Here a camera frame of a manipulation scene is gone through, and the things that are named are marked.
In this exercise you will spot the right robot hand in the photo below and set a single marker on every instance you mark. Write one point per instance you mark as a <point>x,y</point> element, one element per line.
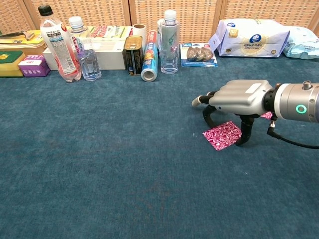
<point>239,97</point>

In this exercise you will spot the pink patterned card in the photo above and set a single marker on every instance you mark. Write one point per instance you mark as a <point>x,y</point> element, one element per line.
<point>267,115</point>
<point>221,135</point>

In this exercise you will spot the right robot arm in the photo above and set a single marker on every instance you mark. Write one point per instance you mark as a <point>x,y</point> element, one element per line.
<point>291,102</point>

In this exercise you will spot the blue hooks blister pack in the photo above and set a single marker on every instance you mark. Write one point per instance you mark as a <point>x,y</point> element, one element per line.
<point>199,54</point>

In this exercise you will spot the white tissue pack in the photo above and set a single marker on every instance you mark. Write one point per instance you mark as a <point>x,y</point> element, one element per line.
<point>254,39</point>

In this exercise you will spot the light blue wet wipes pack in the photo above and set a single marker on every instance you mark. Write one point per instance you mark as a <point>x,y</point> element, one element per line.
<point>304,44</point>

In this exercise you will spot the tall clear bottle white cap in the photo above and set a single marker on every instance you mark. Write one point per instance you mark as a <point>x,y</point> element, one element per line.
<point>169,44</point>

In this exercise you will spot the bamboo folding screen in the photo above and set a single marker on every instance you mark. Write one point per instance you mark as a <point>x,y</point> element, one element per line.
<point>194,20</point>

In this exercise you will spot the blue plastic wrap roll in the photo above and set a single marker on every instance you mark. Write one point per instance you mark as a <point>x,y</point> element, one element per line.
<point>149,59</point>

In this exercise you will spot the black gold tin can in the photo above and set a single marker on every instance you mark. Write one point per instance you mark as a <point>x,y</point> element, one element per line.
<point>133,57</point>

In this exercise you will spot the white paper roll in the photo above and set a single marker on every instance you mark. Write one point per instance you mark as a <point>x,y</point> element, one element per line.
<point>139,32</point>

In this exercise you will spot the long white carton box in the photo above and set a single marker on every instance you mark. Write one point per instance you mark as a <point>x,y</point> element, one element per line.
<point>109,57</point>

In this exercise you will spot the small clear water bottle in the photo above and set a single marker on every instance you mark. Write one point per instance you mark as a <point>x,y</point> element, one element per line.
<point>89,64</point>

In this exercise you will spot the blue felt table mat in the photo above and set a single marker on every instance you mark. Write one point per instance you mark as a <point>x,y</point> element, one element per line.
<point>99,161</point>

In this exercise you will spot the pink drink bottle black cap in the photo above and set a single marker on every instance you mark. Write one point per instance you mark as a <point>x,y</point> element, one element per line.
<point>59,49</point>

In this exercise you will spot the small purple box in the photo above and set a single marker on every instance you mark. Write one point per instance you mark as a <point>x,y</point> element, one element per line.
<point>33,67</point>

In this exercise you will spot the brown cardboard box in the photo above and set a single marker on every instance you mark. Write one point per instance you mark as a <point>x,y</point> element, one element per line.
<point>35,51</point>

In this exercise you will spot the yellow razor blister pack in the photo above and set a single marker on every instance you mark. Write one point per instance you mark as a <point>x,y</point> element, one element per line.
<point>15,41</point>

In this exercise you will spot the dark green small box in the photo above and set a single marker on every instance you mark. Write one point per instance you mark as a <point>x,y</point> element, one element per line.
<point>10,64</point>

